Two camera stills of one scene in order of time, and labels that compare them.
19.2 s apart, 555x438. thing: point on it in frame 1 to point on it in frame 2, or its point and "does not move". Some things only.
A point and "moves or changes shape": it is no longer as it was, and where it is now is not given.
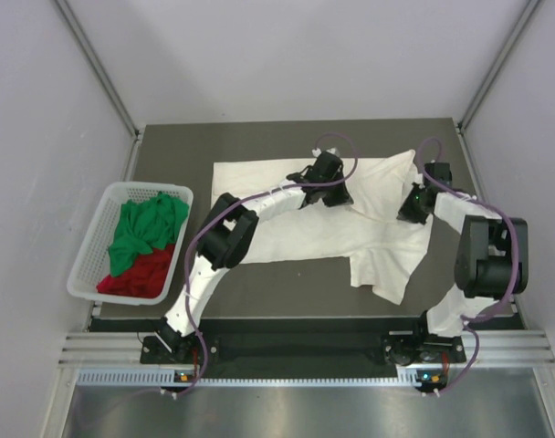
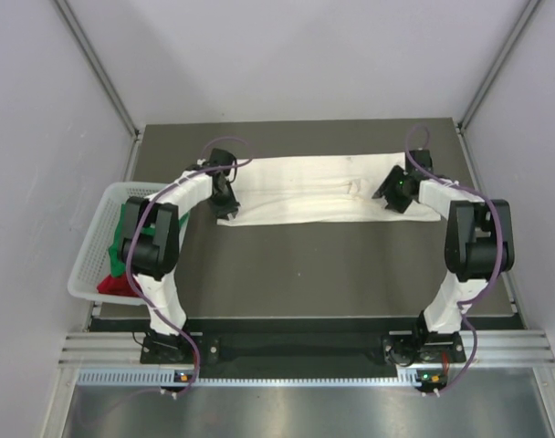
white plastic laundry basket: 92,263 does not move
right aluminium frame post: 527,14 does not move
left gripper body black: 333,194 to 225,203
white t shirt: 385,253 moves or changes shape
